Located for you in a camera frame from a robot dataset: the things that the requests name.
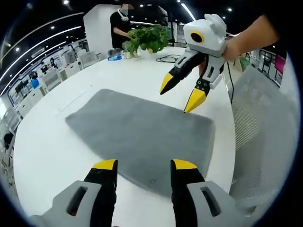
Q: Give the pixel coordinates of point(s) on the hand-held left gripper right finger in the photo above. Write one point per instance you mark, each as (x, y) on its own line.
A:
(187, 196)

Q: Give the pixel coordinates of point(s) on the dark grey object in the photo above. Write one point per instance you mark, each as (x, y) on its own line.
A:
(114, 51)

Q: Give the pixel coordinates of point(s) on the grey mesh chair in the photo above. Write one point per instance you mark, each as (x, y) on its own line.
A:
(260, 118)

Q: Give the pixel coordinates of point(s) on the blue tissue pack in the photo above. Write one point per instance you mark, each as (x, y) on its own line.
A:
(114, 58)

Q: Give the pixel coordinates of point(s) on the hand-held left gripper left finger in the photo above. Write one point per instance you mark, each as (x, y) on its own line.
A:
(99, 196)

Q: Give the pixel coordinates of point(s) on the grey towel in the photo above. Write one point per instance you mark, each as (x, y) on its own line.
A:
(132, 127)

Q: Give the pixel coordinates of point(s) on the green potted plant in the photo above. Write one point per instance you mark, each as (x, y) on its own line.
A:
(146, 37)

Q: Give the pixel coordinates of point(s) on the person's right hand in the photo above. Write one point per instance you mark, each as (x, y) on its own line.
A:
(233, 49)

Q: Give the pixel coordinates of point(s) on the row of white office chairs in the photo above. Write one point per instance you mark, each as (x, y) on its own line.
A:
(53, 80)

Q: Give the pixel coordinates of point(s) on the row of white desks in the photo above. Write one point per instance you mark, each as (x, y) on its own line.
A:
(30, 101)

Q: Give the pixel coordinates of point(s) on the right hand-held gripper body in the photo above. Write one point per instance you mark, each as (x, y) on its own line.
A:
(208, 40)

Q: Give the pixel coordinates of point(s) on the blue water jug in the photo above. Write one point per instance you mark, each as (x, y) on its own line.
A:
(35, 84)

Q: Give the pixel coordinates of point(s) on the pink board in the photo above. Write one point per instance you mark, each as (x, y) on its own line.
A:
(279, 63)

